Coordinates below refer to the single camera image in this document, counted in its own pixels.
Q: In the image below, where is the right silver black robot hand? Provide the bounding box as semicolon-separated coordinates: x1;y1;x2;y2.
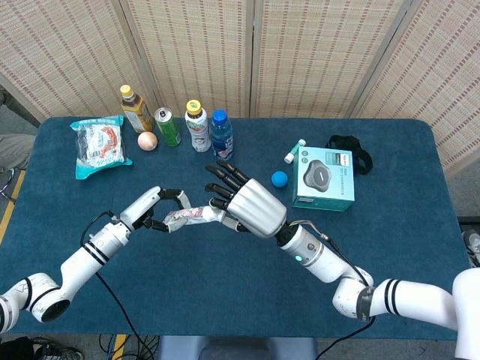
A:
204;160;288;239

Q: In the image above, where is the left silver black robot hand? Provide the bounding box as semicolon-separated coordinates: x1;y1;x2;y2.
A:
118;186;192;234

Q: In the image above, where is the floral white toothpaste tube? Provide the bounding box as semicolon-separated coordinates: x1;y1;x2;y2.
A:
163;205;228;233

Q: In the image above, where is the white yoghurt drink bottle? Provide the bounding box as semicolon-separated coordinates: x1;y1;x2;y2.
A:
184;99;212;153

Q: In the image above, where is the amber tea bottle yellow cap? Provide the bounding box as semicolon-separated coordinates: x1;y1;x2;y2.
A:
119;84;155;134

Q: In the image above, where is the beige wooden ball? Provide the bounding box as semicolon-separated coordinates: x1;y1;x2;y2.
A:
137;131;159;152

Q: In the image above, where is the white green glue stick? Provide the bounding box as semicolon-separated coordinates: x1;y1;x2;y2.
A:
283;139;307;164

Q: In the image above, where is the teal clear snack bag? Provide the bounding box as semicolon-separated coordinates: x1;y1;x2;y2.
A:
69;114;134;180

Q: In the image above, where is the blue sports drink bottle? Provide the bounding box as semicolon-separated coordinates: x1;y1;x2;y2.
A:
211;109;234;161

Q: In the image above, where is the teal Philips speaker box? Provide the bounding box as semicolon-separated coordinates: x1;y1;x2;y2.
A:
291;145;356;214

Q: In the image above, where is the green drink can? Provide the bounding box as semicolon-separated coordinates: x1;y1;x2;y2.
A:
154;107;182;148

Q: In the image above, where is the chrome stool base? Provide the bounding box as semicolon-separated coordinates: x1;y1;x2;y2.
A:
0;167;26;204

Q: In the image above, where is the person in grey trousers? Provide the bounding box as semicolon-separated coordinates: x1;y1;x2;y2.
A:
0;88;37;173

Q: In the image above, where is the blue grey chair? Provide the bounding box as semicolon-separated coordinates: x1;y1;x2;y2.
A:
157;335;318;360

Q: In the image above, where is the woven bamboo folding screen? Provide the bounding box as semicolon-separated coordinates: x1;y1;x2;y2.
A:
0;0;480;177

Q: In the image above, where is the black sneaker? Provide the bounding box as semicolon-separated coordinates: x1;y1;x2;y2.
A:
29;336;84;360

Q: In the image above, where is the grey sneaker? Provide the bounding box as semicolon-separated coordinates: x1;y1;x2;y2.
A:
461;229;480;269

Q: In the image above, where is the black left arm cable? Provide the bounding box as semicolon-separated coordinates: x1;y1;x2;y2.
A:
80;209;151;360

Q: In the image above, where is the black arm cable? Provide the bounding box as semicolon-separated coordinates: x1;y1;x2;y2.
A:
80;209;151;360
290;220;377;360

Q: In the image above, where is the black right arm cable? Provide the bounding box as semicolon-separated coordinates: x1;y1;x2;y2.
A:
290;220;377;360

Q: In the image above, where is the black strap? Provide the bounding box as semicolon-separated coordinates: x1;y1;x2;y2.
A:
325;133;374;176

